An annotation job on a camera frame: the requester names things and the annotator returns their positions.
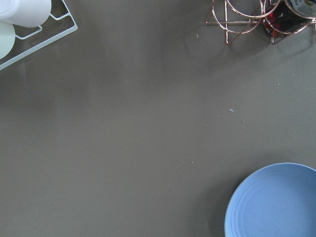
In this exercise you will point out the blue plate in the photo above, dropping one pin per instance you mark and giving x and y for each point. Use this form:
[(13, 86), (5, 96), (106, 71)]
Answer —
[(278, 200)]

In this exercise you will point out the dark drink bottle front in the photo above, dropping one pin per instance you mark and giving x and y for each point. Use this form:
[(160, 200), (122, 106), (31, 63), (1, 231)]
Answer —
[(289, 16)]

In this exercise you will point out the white cup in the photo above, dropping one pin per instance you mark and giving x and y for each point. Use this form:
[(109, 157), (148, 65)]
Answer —
[(25, 13)]

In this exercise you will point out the pale green cup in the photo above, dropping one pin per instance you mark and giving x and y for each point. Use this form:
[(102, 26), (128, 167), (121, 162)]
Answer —
[(7, 38)]

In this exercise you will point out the white wire cup rack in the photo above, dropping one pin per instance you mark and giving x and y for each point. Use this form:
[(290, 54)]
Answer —
[(59, 24)]

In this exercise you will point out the copper wire bottle rack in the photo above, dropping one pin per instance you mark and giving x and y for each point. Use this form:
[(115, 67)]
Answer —
[(226, 15)]

